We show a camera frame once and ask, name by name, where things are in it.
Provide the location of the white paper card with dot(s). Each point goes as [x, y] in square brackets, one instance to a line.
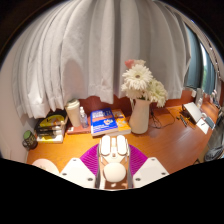
[202, 126]

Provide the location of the white tumbler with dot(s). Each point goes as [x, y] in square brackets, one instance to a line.
[72, 113]

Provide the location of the thin black book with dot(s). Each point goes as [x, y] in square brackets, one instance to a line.
[50, 133]
[50, 128]

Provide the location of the white pleated curtain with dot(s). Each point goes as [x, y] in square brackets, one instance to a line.
[90, 50]

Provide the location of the orange book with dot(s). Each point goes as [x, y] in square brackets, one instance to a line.
[122, 125]

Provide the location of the yellow and white book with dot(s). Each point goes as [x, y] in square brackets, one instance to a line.
[50, 138]

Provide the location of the dark mug green inside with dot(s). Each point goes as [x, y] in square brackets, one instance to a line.
[30, 140]

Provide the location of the window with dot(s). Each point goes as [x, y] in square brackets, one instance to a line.
[196, 66]

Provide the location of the pink cartoon mouse pad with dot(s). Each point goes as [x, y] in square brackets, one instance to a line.
[45, 165]

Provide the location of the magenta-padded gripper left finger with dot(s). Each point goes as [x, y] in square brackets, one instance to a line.
[78, 171]

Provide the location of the white computer mouse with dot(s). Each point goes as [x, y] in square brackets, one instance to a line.
[114, 171]

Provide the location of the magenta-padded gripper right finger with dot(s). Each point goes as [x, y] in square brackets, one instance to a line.
[150, 170]

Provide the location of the black and yellow book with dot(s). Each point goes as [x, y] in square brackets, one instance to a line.
[51, 120]

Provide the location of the clear spray bottle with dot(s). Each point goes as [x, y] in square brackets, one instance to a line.
[83, 120]

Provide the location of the white ceramic vase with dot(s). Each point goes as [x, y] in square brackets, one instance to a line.
[139, 116]

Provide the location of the blue book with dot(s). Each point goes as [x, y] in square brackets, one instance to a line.
[102, 121]

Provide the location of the red notebook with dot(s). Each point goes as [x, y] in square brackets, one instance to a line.
[75, 130]

